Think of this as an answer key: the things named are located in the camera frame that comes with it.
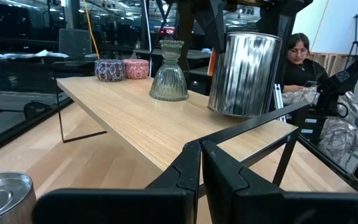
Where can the grey chair back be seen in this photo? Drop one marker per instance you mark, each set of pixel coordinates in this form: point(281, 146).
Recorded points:
point(75, 42)

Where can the silver candle tin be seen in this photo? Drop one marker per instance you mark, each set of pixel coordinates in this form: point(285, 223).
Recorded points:
point(244, 77)

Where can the grey camouflage cloth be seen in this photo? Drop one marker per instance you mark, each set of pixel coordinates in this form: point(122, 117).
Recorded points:
point(343, 133)

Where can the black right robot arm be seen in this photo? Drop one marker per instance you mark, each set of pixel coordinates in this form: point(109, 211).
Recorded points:
point(353, 68)

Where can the dark bronze candle tin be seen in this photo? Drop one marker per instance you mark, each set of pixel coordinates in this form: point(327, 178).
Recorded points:
point(5, 199)

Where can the pink patterned round tin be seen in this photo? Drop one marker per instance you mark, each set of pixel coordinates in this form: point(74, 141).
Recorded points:
point(137, 69)

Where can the black phone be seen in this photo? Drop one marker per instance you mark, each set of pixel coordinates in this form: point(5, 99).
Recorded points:
point(310, 83)

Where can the green ribbed glass candle holder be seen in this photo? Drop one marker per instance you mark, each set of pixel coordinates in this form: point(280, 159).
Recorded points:
point(169, 84)

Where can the black tripod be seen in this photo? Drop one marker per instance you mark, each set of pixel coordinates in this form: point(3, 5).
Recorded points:
point(356, 34)

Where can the wooden shelf riser black frame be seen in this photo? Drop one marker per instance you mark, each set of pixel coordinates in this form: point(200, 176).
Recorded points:
point(141, 118)

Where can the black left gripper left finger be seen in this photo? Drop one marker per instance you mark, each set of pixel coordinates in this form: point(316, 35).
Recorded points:
point(120, 208)

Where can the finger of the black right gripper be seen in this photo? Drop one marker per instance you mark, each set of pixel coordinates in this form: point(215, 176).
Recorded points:
point(286, 28)
point(213, 21)

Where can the wooden slat crate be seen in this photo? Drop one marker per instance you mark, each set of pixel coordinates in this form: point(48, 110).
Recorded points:
point(334, 63)

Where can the blue red patterned round tin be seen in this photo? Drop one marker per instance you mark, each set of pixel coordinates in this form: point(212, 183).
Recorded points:
point(109, 71)

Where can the person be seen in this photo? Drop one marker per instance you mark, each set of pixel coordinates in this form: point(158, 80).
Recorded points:
point(300, 71)

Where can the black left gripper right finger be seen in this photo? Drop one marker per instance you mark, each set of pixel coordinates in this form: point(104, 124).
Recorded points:
point(259, 208)

